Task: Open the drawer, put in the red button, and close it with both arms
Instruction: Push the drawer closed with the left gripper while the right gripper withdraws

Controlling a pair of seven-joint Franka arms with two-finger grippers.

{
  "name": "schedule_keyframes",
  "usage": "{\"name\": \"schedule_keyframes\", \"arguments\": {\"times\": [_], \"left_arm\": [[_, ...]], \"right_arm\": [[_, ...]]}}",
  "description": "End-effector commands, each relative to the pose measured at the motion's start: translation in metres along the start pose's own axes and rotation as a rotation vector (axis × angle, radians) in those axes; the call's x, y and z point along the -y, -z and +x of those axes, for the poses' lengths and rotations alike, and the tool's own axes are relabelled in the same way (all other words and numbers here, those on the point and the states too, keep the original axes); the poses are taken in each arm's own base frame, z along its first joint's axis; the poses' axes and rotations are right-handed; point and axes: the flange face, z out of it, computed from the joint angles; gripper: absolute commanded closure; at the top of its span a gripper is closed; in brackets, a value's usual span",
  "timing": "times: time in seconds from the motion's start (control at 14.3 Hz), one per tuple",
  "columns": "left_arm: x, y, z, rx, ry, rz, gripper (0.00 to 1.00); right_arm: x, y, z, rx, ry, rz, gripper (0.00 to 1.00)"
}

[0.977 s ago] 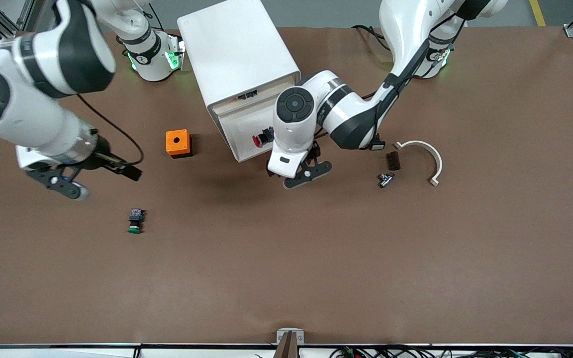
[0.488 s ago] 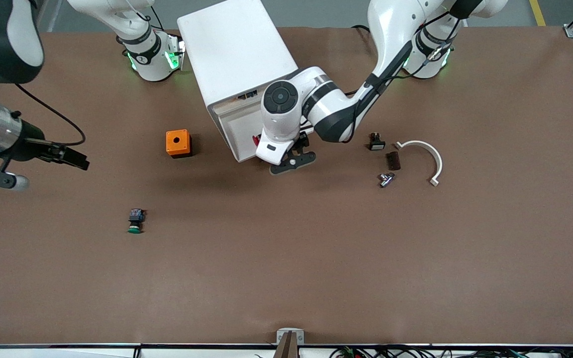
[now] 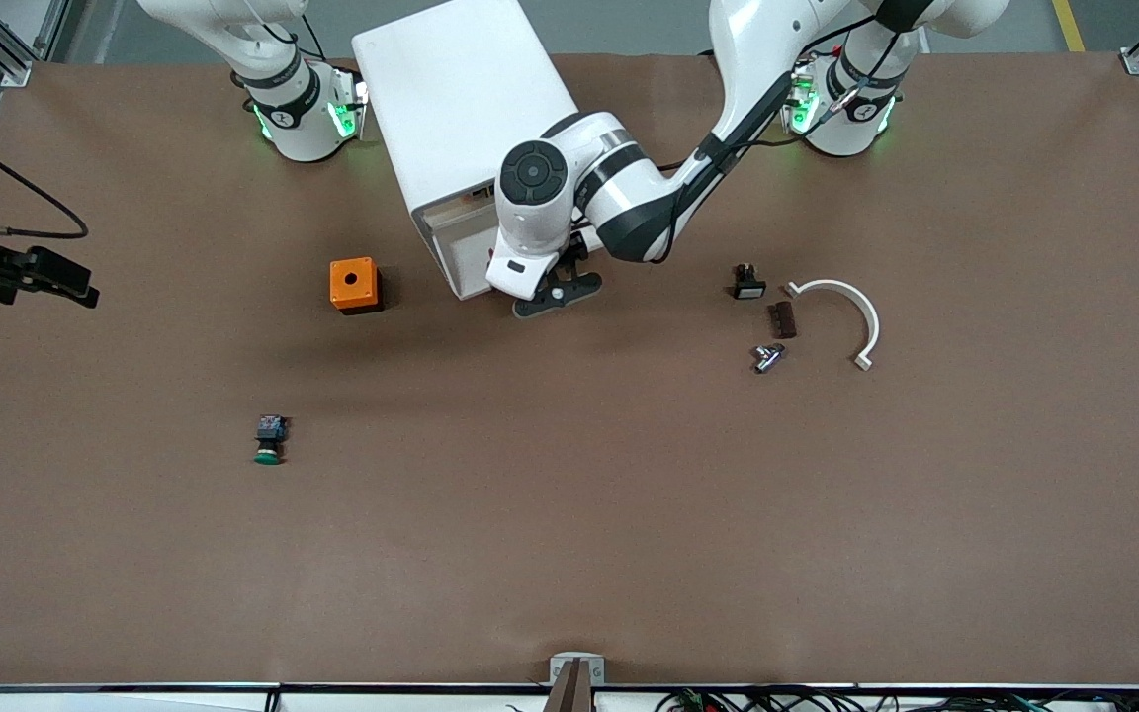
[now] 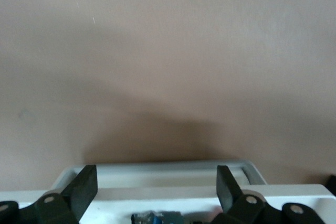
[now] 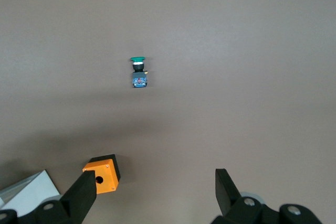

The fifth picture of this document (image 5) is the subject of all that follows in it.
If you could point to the white drawer cabinet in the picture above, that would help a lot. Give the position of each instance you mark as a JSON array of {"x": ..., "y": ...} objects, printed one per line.
[{"x": 29, "y": 192}]

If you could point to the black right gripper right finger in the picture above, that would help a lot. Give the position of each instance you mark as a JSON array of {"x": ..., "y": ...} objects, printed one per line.
[{"x": 236, "y": 208}]

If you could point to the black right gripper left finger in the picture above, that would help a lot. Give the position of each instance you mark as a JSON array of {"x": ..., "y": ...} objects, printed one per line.
[{"x": 78, "y": 197}]

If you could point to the brown table cover sheet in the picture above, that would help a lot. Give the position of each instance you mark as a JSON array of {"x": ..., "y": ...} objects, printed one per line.
[{"x": 210, "y": 77}]

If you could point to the orange button enclosure box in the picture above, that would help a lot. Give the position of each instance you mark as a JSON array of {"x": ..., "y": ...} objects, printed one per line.
[{"x": 107, "y": 175}]

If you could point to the green push button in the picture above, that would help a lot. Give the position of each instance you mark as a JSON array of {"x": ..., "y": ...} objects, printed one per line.
[{"x": 139, "y": 77}]

